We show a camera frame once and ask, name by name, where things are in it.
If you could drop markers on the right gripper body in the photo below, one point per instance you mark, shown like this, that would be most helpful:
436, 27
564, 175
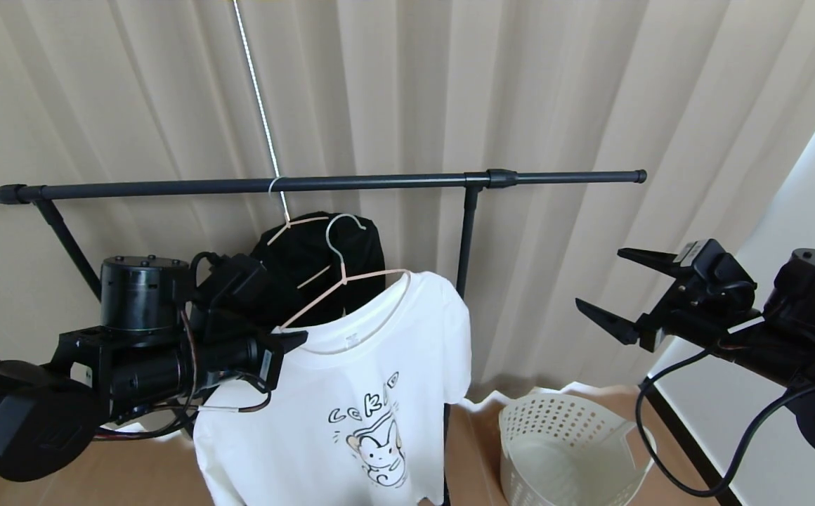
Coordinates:
681, 316

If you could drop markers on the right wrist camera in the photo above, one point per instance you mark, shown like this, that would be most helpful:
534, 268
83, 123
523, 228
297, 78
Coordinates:
716, 270

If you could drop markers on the beige curtain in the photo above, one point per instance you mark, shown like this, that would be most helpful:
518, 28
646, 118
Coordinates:
450, 84

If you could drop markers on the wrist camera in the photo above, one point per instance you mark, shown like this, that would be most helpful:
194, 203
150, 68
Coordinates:
716, 270
239, 281

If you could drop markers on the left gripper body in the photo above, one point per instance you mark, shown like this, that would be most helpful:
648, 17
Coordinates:
232, 355

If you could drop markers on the white printed garment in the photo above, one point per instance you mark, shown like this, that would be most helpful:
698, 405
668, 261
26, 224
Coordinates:
379, 337

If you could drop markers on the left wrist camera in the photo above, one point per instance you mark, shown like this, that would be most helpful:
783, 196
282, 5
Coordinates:
239, 281

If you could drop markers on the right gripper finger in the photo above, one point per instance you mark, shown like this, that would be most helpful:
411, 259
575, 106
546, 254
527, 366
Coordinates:
650, 260
604, 320

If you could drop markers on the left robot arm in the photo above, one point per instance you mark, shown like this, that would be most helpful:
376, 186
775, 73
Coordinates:
140, 295

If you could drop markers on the black clothes rack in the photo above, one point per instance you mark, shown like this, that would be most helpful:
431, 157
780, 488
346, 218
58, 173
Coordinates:
168, 187

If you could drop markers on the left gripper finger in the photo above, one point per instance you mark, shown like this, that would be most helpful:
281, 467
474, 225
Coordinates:
291, 339

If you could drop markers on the white laundry basket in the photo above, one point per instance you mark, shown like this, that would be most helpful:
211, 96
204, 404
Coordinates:
569, 436

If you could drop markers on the black garment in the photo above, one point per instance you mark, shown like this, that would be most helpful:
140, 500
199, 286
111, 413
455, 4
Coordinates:
309, 253

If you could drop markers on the pink clothes hanger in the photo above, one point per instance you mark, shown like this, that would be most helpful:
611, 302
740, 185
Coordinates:
341, 267
302, 222

